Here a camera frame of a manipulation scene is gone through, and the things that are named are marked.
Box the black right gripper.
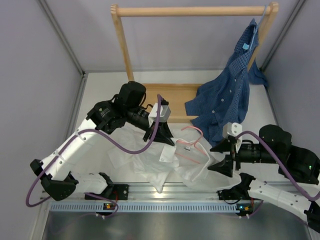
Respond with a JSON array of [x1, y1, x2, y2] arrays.
[[207, 138, 281, 177]]

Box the pink wire hanger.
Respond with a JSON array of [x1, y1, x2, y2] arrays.
[[174, 126, 208, 165]]

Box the white shirt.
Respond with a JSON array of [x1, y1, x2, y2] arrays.
[[107, 129, 241, 193]]

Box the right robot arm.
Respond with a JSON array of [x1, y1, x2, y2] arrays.
[[208, 122, 320, 232]]

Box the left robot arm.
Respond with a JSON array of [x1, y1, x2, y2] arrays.
[[30, 81, 175, 201]]

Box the blue checkered shirt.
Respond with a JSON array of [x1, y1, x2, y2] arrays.
[[184, 19, 268, 147]]

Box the wooden clothes rack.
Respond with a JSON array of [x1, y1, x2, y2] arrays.
[[110, 1, 279, 124]]

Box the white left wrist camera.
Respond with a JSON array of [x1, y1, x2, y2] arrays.
[[148, 103, 171, 127]]

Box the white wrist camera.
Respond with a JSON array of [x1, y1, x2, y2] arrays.
[[148, 103, 171, 127], [222, 122, 243, 152]]

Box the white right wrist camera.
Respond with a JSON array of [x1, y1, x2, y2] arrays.
[[222, 122, 243, 152]]

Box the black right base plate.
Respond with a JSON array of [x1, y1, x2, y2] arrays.
[[217, 187, 240, 202]]

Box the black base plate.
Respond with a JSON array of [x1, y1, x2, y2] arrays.
[[217, 187, 240, 202], [113, 184, 129, 201]]

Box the aluminium mounting rail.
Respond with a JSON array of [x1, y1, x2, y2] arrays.
[[42, 181, 251, 201]]

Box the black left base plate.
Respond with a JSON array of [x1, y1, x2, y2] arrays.
[[113, 184, 129, 201]]

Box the left aluminium frame post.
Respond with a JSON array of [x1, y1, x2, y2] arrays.
[[37, 0, 88, 118]]

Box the aluminium frame post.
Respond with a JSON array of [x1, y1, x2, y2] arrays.
[[37, 0, 88, 118], [262, 0, 309, 122]]

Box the slotted grey cable duct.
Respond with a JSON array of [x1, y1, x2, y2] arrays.
[[50, 201, 249, 214]]

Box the light blue wire hanger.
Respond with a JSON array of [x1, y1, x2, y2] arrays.
[[250, 5, 268, 48]]

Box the right aluminium frame post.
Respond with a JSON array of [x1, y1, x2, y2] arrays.
[[262, 0, 309, 122]]

